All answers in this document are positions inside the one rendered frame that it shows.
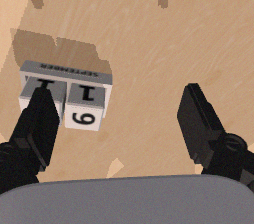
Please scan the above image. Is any grey number cube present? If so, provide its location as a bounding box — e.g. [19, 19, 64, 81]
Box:
[18, 76, 67, 127]
[65, 82, 105, 131]

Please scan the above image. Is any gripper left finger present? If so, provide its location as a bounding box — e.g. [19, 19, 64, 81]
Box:
[0, 87, 60, 195]

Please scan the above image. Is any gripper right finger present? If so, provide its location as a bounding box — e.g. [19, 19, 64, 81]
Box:
[177, 83, 254, 193]

